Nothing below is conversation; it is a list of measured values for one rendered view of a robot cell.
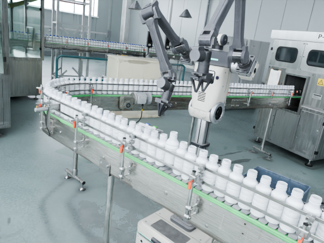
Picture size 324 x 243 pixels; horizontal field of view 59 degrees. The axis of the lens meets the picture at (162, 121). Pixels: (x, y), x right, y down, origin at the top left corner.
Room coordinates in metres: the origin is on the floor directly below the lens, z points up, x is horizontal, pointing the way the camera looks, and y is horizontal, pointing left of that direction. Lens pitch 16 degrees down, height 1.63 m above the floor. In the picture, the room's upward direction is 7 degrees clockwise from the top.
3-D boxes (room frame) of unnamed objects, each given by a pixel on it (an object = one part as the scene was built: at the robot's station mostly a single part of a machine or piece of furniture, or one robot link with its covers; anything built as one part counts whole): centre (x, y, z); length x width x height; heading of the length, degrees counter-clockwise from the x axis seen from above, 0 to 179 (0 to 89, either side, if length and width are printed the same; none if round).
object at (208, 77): (1.44, -0.18, 1.44); 0.07 x 0.07 x 0.09; 50
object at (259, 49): (8.13, -2.19, 0.96); 0.82 x 0.50 x 1.91; 122
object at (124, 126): (1.55, 0.21, 1.08); 0.06 x 0.06 x 0.17
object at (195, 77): (1.42, -0.16, 1.44); 0.07 x 0.07 x 0.09; 50
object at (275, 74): (4.95, -1.80, 1.22); 0.23 x 0.04 x 0.32; 32
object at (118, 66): (5.89, 0.65, 0.59); 1.10 x 0.62 x 1.18; 122
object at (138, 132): (1.47, 0.12, 1.08); 0.06 x 0.06 x 0.17
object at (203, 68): (1.43, -0.17, 1.51); 0.10 x 0.07 x 0.07; 140
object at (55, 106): (1.94, 0.81, 0.96); 0.23 x 0.10 x 0.27; 140
